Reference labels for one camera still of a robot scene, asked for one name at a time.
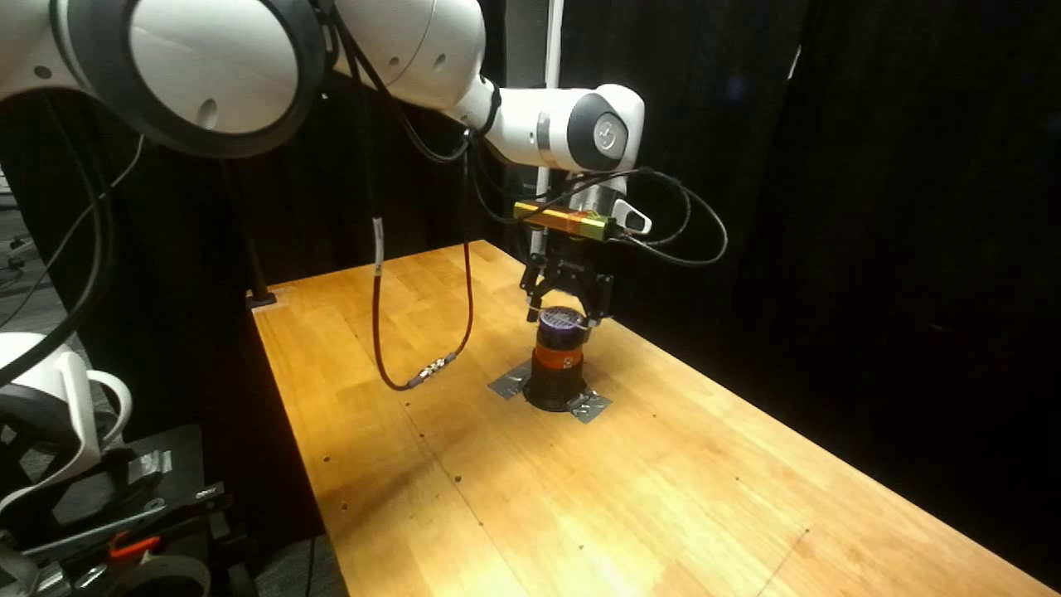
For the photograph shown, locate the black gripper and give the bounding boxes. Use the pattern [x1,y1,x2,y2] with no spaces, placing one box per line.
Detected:
[517,225,620,331]

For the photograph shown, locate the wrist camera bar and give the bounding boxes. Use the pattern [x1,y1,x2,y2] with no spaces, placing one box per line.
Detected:
[509,195,655,243]

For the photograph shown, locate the black cup with orange band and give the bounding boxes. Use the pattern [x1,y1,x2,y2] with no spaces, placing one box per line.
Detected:
[521,304,592,413]

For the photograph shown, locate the hanging red black cable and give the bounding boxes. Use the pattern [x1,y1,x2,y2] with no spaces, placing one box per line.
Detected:
[368,216,480,396]

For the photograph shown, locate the thin metal pole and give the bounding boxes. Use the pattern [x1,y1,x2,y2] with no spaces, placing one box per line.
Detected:
[221,161,275,298]

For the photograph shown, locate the black equipment pile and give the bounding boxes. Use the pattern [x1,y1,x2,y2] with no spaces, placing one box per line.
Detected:
[0,423,257,597]

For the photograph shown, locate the white rounded device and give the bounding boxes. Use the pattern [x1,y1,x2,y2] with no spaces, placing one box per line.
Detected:
[0,328,137,518]

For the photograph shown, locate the black thin cable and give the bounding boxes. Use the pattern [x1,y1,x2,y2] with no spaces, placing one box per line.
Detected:
[0,128,148,392]

